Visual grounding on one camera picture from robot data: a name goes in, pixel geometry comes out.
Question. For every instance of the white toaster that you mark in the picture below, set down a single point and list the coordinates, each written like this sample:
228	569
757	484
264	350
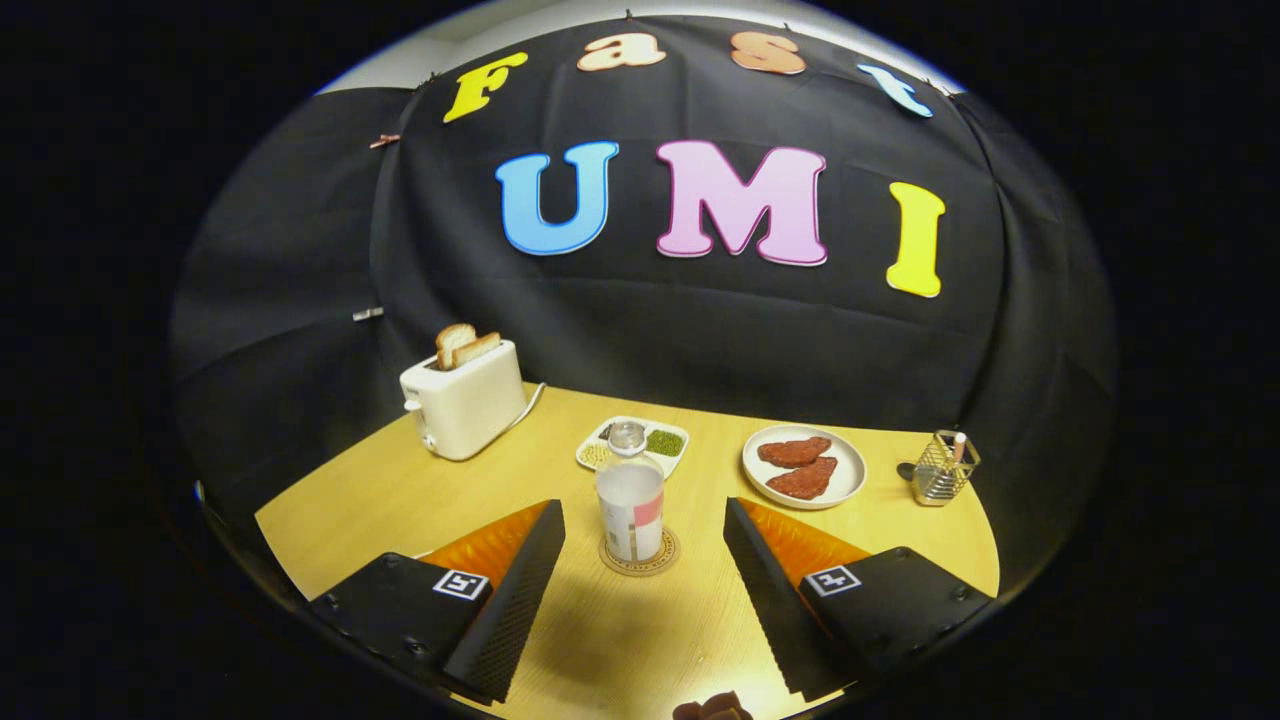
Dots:
470	405

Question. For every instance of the wooden table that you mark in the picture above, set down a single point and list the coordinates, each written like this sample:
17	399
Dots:
620	640

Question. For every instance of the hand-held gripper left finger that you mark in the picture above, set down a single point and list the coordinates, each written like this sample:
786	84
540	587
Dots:
510	600

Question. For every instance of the toast slice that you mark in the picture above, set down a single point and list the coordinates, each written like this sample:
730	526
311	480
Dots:
478	348
452	340

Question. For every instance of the small white clip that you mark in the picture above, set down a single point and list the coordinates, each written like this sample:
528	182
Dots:
367	313

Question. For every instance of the round wooden coaster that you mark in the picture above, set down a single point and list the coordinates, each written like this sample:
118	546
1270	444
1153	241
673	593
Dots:
668	562

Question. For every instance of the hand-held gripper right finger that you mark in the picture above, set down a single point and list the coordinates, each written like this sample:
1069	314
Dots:
775	600

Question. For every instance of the white round plate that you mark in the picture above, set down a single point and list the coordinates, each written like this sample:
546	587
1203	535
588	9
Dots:
850	470

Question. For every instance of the red meat slice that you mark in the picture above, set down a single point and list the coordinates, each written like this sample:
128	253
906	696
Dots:
805	480
795	451

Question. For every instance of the black backdrop cloth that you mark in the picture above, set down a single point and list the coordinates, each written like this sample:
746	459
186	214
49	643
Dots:
700	340

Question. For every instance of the clear juice bottle pink label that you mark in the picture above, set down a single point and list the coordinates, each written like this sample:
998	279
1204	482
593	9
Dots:
630	510

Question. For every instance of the pink clip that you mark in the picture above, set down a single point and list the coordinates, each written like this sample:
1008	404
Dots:
384	140

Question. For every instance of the white divided dish with grains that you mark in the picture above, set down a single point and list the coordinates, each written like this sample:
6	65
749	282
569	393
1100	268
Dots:
665	442

